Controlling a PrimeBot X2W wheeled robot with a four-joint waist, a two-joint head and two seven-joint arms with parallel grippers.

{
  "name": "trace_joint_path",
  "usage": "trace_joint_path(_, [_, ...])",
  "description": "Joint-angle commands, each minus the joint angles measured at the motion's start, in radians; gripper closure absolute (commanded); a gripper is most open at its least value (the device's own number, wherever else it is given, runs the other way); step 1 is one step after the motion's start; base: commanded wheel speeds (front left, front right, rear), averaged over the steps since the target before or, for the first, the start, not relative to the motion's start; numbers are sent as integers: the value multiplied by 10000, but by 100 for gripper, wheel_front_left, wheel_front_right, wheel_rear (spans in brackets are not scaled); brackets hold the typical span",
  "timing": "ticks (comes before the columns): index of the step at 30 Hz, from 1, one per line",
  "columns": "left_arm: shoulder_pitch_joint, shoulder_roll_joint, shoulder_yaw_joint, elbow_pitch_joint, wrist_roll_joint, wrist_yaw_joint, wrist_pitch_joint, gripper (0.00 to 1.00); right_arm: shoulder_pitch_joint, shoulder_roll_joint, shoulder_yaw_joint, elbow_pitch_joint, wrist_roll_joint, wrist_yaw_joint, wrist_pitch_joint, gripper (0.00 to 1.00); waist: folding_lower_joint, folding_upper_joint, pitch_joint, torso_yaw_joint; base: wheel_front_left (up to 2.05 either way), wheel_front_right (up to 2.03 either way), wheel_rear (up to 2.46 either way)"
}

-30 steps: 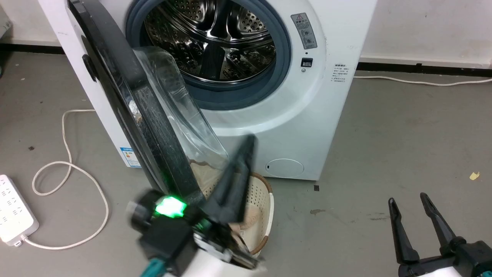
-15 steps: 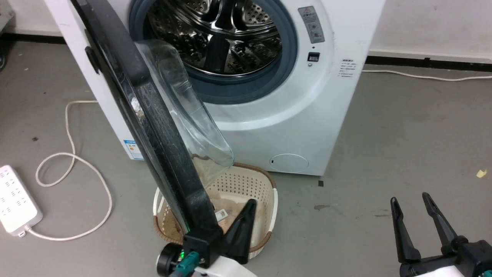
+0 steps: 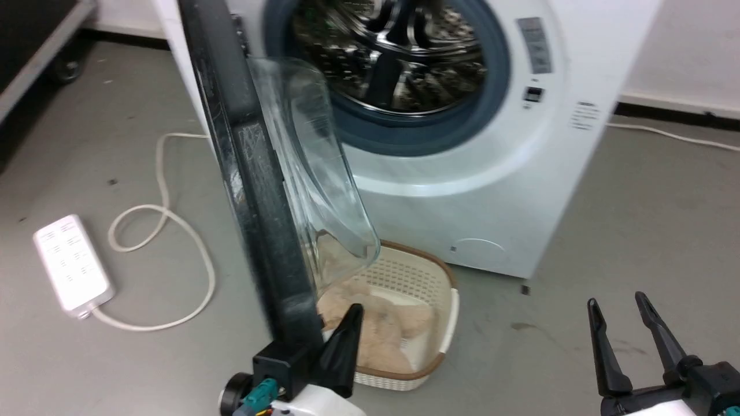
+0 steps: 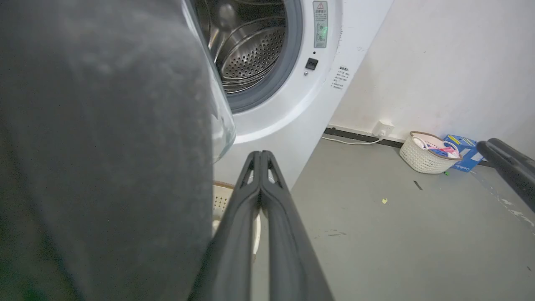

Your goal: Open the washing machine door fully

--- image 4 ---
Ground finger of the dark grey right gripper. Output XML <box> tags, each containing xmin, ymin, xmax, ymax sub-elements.
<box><xmin>476</xmin><ymin>141</ymin><xmax>535</xmax><ymax>212</ymax></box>
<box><xmin>488</xmin><ymin>138</ymin><xmax>535</xmax><ymax>176</ymax></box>

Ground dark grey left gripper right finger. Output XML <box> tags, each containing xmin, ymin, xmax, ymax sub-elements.
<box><xmin>261</xmin><ymin>150</ymin><xmax>335</xmax><ymax>301</ymax></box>

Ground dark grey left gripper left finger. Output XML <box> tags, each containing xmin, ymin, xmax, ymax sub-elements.
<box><xmin>188</xmin><ymin>151</ymin><xmax>262</xmax><ymax>301</ymax></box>

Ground dark grey cloth garment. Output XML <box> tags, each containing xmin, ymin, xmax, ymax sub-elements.
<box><xmin>0</xmin><ymin>0</ymin><xmax>237</xmax><ymax>301</ymax></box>

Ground white washing machine body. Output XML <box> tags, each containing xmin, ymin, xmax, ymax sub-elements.
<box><xmin>184</xmin><ymin>0</ymin><xmax>394</xmax><ymax>191</ymax></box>

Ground grey rubber door gasket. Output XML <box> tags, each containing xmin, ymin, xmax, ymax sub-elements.
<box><xmin>226</xmin><ymin>0</ymin><xmax>304</xmax><ymax>114</ymax></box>

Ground blue cardboard box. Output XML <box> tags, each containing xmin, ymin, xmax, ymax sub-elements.
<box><xmin>443</xmin><ymin>134</ymin><xmax>485</xmax><ymax>173</ymax></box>

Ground cream perforated laundry basket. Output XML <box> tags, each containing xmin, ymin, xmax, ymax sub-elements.
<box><xmin>212</xmin><ymin>181</ymin><xmax>262</xmax><ymax>256</ymax></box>

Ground pink and blue basket contents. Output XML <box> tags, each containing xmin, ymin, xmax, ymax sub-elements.
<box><xmin>412</xmin><ymin>137</ymin><xmax>460</xmax><ymax>158</ymax></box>

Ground small white woven basket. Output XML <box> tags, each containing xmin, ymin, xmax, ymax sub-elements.
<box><xmin>399</xmin><ymin>131</ymin><xmax>463</xmax><ymax>174</ymax></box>

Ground black baseboard strip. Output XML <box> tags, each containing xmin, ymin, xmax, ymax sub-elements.
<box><xmin>324</xmin><ymin>128</ymin><xmax>404</xmax><ymax>148</ymax></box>

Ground small printed text sticker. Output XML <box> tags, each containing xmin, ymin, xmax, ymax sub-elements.
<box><xmin>331</xmin><ymin>66</ymin><xmax>350</xmax><ymax>90</ymax></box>

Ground stainless steel washer drum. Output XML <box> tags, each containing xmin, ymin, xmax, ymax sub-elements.
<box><xmin>193</xmin><ymin>0</ymin><xmax>287</xmax><ymax>94</ymax></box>

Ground grey warning label sticker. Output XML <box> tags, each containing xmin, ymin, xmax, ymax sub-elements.
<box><xmin>313</xmin><ymin>1</ymin><xmax>329</xmax><ymax>48</ymax></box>

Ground white power cable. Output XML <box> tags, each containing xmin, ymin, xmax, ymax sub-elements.
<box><xmin>321</xmin><ymin>135</ymin><xmax>382</xmax><ymax>145</ymax></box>

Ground white wall plug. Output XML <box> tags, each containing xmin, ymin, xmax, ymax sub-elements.
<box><xmin>372</xmin><ymin>121</ymin><xmax>395</xmax><ymax>139</ymax></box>

